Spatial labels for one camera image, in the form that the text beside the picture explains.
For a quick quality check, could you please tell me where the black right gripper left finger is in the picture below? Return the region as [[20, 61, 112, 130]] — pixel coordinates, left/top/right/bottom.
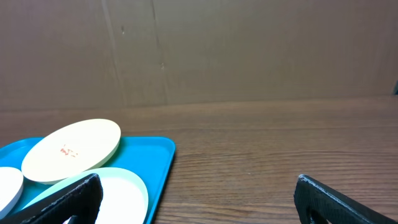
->
[[1, 174, 103, 224]]

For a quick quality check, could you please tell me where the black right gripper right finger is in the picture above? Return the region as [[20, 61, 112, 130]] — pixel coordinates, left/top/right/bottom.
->
[[294, 174, 397, 224]]

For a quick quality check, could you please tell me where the white pink plate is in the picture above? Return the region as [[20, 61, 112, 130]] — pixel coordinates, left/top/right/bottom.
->
[[1, 167, 24, 219]]

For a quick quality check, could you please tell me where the light blue plate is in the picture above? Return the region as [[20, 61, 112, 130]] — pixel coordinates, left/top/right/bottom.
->
[[25, 167, 149, 224]]

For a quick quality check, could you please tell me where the yellow plate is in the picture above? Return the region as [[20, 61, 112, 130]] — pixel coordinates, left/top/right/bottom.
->
[[21, 119, 121, 185]]

